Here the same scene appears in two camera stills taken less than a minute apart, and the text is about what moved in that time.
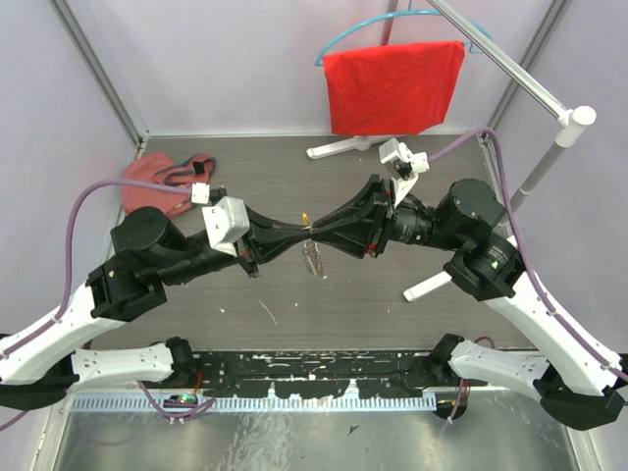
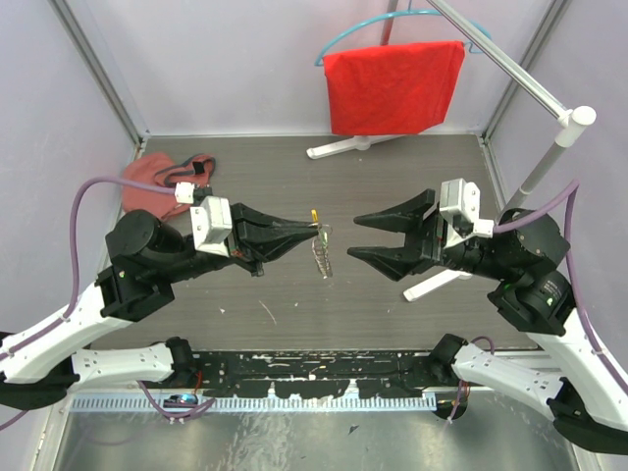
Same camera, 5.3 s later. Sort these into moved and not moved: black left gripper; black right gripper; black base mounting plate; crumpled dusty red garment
Moved: black right gripper
Not moved: black base mounting plate; crumpled dusty red garment; black left gripper
